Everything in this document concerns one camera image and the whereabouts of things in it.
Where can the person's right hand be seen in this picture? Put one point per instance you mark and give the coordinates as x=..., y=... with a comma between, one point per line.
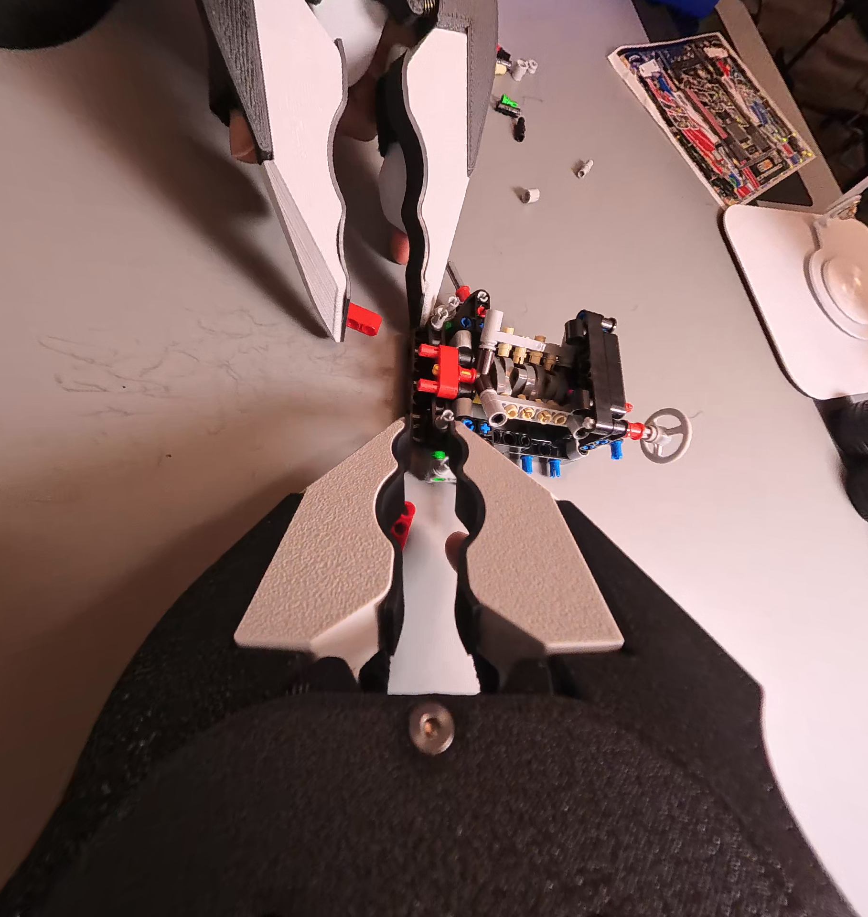
x=455, y=550

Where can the small multicoloured lego piece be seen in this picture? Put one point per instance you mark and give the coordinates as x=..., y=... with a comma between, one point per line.
x=503, y=56

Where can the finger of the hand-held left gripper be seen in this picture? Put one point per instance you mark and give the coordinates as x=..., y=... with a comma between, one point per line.
x=297, y=107
x=444, y=143

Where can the green and black lego piece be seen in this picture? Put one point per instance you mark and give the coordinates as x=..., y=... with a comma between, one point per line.
x=509, y=106

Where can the grey lego pin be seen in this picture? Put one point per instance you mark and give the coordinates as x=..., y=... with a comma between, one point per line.
x=584, y=168

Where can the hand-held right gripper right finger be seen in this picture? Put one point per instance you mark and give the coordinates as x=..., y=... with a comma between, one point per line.
x=541, y=580

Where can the person's left hand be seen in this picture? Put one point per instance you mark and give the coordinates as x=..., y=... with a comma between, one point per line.
x=244, y=143

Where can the red lego beam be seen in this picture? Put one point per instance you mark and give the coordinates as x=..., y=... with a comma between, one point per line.
x=362, y=319
x=403, y=523

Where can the lego sticker sheet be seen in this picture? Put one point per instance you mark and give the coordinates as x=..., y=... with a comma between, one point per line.
x=713, y=122

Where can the lego car chassis assembly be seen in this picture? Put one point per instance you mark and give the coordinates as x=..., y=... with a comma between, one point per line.
x=598, y=372

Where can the light grey lego connector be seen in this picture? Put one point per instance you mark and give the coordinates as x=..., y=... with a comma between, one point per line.
x=525, y=68

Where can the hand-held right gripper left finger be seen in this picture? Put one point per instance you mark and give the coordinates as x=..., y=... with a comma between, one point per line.
x=319, y=573

